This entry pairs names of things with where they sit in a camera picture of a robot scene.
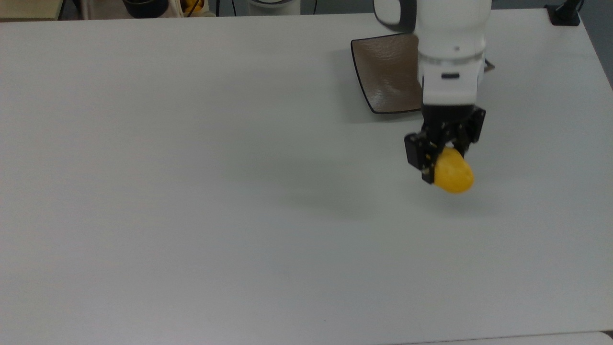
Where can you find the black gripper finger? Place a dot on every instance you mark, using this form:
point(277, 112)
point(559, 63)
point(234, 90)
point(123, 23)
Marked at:
point(419, 151)
point(474, 129)

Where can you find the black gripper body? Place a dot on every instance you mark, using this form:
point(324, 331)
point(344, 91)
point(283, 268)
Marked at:
point(445, 120)

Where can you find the yellow lemon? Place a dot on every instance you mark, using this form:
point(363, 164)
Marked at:
point(455, 175)

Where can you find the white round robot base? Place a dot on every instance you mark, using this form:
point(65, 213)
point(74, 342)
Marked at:
point(273, 5)

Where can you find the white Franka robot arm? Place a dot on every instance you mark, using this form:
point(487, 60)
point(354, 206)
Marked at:
point(450, 28)

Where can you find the brown square ceramic plate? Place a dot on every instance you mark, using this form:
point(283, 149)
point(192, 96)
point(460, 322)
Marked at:
point(388, 72)

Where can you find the white laminate table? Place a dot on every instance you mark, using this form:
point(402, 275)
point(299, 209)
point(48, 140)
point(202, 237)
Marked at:
point(550, 340)

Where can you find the small yellow object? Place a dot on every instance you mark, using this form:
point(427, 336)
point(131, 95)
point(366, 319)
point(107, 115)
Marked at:
point(193, 5)

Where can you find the dark round bucket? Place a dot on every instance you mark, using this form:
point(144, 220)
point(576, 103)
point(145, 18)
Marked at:
point(145, 7)

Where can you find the white pipe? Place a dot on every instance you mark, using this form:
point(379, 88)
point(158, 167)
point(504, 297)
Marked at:
point(86, 8)

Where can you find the light wooden board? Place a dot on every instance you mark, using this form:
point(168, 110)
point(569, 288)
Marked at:
point(28, 7)

